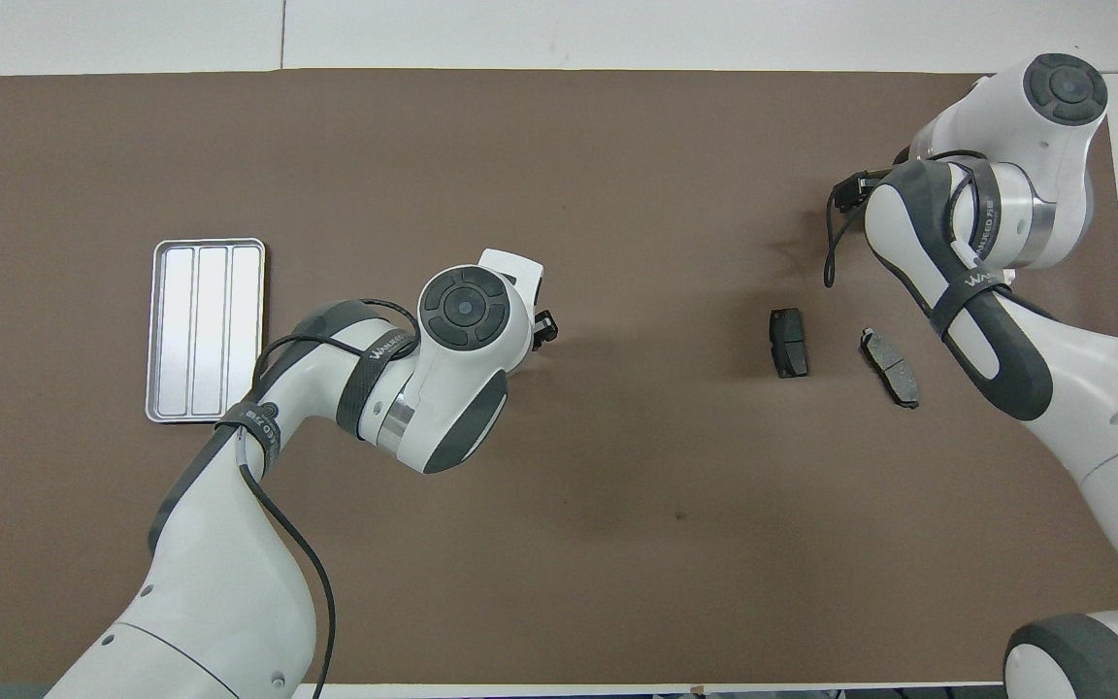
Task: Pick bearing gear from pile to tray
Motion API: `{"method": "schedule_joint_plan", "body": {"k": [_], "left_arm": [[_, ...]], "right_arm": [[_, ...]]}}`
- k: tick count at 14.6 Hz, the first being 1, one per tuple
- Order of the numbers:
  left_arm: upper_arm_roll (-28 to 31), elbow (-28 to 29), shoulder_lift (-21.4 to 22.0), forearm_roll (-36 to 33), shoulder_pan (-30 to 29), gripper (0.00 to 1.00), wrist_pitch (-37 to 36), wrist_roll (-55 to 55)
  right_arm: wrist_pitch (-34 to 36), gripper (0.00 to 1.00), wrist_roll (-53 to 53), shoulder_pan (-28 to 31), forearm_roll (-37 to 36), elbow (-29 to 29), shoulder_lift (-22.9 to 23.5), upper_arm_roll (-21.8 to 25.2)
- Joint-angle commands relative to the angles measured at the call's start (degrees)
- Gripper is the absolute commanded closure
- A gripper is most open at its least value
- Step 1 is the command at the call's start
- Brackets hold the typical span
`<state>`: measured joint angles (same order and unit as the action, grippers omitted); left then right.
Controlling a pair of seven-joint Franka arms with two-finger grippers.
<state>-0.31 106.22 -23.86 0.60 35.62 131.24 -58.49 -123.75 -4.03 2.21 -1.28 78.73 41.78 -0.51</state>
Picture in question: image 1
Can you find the brown table mat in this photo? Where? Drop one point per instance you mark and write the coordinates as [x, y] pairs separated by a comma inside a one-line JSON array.
[[617, 146]]

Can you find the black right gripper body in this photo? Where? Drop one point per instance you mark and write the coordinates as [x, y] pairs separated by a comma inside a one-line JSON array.
[[874, 180]]

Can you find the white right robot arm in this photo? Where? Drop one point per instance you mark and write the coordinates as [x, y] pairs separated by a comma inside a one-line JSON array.
[[1102, 417]]

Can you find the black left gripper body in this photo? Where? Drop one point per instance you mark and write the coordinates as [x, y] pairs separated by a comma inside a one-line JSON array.
[[539, 328]]

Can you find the long grey brake pad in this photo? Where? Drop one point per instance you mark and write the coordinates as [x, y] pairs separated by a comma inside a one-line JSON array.
[[891, 369]]

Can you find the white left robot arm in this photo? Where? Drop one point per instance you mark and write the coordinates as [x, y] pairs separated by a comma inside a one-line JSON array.
[[229, 582]]

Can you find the short grey brake pad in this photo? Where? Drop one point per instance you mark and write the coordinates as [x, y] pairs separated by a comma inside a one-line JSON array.
[[790, 342]]

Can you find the silver metal tray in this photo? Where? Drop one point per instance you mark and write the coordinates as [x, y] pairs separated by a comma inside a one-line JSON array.
[[205, 330]]

